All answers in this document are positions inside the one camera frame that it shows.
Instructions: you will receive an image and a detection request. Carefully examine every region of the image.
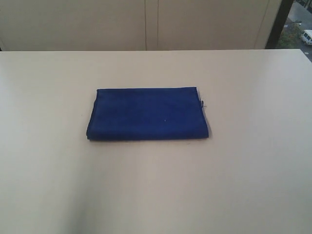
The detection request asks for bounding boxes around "blue towel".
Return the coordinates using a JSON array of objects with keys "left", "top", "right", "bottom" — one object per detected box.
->
[{"left": 86, "top": 87, "right": 209, "bottom": 141}]

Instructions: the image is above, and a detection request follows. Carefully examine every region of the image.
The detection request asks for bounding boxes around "white van outside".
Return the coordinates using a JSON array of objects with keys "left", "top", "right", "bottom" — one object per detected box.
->
[{"left": 300, "top": 30, "right": 312, "bottom": 46}]

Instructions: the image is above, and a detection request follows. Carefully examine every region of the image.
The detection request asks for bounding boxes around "black window frame post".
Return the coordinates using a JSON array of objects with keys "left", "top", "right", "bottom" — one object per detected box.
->
[{"left": 265, "top": 0, "right": 293, "bottom": 49}]

